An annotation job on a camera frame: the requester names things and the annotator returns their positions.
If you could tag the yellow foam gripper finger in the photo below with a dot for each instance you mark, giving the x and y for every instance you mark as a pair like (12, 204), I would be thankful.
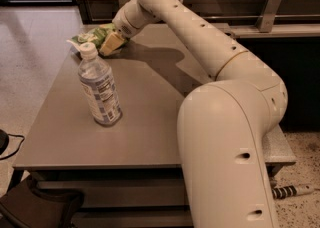
(111, 43)

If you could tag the green jalapeno chip bag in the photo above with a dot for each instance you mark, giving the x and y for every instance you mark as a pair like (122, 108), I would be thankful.
(96, 36)

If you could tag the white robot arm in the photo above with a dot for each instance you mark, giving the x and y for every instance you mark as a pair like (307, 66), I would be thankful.
(221, 124)

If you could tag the clear plastic water bottle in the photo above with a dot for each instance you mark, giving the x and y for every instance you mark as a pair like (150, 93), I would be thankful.
(99, 87)

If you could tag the grey table with drawers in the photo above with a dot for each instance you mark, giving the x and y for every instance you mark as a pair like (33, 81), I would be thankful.
(153, 75)

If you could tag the upper grey drawer front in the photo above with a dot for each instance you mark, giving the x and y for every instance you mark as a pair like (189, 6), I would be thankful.
(125, 193)

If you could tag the grey drawer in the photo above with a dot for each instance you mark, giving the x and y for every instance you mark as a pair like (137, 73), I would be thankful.
(161, 218)
(125, 193)

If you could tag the lower grey drawer front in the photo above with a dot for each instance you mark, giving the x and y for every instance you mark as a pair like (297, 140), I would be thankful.
(161, 218)

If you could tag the black chair seat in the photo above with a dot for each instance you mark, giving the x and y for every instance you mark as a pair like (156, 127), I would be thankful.
(27, 206)

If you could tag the right metal wall bracket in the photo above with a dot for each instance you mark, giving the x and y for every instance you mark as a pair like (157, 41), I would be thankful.
(266, 20)

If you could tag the black and white striped handle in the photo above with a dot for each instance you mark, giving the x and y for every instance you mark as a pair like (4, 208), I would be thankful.
(292, 191)

